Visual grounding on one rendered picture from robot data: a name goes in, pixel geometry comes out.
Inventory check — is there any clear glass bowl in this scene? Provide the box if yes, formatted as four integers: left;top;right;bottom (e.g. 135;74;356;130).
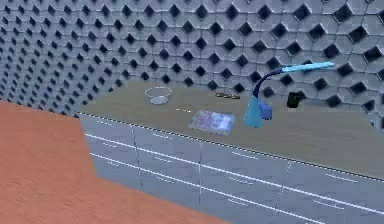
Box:
144;86;173;106

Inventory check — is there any grey chest of drawers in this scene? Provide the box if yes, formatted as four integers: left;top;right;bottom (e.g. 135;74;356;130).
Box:
75;79;384;224

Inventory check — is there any dark remote control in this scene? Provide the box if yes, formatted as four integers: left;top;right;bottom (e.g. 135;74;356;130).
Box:
214;92;241;100

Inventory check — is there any blue patterned book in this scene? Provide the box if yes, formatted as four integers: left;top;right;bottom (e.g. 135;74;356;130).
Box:
188;109;236;136

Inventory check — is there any small black box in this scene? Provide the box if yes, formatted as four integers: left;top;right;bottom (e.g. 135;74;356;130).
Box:
286;91;302;109

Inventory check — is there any blue desk lamp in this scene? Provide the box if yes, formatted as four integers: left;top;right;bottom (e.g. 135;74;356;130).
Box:
243;61;335;129

